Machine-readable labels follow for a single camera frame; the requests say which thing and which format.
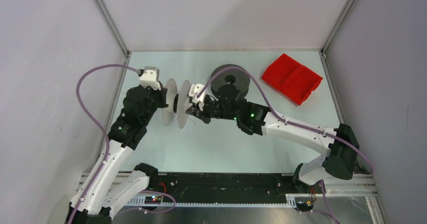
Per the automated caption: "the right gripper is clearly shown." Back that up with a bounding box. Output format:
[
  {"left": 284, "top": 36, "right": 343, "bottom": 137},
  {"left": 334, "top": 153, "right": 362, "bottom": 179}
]
[{"left": 186, "top": 95, "right": 238, "bottom": 124}]

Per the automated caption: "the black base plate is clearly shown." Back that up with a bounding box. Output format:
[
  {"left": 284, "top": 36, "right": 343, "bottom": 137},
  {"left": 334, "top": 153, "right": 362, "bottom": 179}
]
[{"left": 148, "top": 172, "right": 321, "bottom": 204}]

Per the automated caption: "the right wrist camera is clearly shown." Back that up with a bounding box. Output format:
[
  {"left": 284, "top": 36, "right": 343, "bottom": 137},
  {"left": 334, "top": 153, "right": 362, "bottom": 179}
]
[{"left": 188, "top": 84, "right": 205, "bottom": 110}]

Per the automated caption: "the white translucent spool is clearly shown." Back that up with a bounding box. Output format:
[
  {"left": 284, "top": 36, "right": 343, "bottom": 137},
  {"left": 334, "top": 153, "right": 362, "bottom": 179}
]
[{"left": 161, "top": 78, "right": 191, "bottom": 129}]

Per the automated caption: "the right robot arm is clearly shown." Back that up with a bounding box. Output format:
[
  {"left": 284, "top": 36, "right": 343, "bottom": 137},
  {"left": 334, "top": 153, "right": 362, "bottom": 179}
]
[{"left": 177, "top": 84, "right": 359, "bottom": 193}]

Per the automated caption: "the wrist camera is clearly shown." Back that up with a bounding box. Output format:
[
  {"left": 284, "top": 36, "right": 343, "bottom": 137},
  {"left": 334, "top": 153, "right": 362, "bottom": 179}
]
[
  {"left": 139, "top": 66, "right": 162, "bottom": 90},
  {"left": 188, "top": 84, "right": 205, "bottom": 110}
]

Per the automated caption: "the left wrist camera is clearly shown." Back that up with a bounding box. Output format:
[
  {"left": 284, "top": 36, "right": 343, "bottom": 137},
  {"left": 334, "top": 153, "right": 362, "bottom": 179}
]
[{"left": 139, "top": 66, "right": 162, "bottom": 90}]

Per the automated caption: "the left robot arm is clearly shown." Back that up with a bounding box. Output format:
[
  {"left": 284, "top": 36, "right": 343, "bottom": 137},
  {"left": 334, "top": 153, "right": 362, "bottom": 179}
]
[{"left": 67, "top": 86, "right": 169, "bottom": 223}]

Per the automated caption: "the dark grey spool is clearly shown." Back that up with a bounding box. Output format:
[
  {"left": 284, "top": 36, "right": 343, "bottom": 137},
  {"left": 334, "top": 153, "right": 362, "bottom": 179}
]
[{"left": 210, "top": 69, "right": 251, "bottom": 99}]

